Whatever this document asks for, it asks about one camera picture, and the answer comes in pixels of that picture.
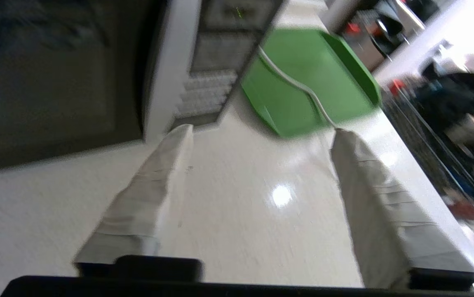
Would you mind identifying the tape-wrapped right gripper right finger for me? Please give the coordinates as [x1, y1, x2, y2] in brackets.
[330, 129, 474, 290]

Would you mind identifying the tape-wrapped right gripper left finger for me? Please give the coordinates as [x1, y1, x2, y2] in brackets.
[73, 124, 195, 278]

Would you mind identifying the microwave door with dark glass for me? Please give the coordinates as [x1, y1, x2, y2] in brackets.
[0, 0, 169, 174]

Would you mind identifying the silver microwave oven body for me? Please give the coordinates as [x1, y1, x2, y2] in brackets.
[142, 0, 289, 143]

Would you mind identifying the person in black clothes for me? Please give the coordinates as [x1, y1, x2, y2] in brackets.
[416, 53, 474, 188]

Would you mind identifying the green cutting board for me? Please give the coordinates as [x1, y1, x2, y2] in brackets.
[240, 28, 382, 139]

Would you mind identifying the metal wire rack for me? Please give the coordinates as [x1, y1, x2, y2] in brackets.
[380, 80, 474, 231]

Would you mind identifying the white cable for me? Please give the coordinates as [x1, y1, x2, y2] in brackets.
[258, 46, 338, 130]

